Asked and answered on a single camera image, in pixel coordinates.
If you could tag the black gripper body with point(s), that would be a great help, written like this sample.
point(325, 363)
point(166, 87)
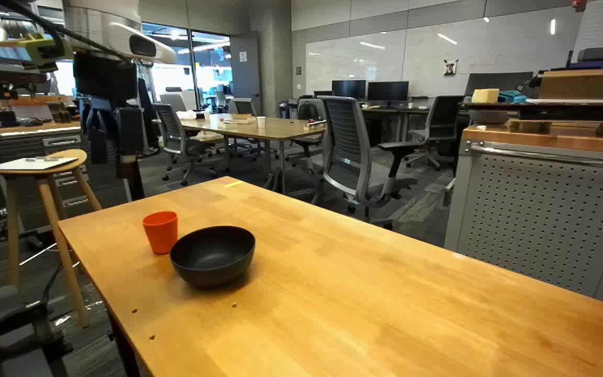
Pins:
point(104, 78)

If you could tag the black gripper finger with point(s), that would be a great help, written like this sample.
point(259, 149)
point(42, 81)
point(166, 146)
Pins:
point(126, 131)
point(84, 126)

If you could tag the orange plastic cup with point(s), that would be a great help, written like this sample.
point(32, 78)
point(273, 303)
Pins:
point(161, 233)

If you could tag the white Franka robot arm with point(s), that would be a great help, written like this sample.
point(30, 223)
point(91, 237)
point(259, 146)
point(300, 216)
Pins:
point(94, 22)

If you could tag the black bowl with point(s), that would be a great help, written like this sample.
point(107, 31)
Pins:
point(213, 260)

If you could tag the grey mesh office chair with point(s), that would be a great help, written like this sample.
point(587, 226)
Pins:
point(349, 149)
point(177, 136)
point(309, 116)

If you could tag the grey cabinet with wooden top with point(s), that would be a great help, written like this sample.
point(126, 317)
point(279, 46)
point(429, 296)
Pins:
point(30, 139)

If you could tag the cluttered metal shelf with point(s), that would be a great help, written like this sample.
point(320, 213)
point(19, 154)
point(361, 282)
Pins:
point(15, 64)

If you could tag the wooden stool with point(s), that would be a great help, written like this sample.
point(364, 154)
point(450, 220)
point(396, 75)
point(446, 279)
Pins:
point(49, 210)

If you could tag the wooden meeting table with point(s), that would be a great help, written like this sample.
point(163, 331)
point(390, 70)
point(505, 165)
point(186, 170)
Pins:
point(261, 128)

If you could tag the grey door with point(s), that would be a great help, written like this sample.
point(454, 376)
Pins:
point(247, 65)

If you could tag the black computer monitor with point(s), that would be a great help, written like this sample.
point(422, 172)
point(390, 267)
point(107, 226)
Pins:
point(388, 91)
point(349, 89)

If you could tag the black desk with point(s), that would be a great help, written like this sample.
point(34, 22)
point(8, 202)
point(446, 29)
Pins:
point(392, 110)

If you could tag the black office chair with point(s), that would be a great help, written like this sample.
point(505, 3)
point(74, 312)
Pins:
point(442, 122)

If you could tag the beige foam block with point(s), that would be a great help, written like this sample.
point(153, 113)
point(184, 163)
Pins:
point(485, 94)

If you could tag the grey perforated tool cabinet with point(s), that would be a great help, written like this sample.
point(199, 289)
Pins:
point(539, 216)

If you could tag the wooden box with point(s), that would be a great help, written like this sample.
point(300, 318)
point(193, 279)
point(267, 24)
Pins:
point(585, 84)

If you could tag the small wall poster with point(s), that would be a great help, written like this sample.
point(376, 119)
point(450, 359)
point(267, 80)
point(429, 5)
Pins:
point(452, 67)

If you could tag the wooden frame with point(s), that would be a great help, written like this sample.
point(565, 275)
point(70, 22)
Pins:
point(566, 128)

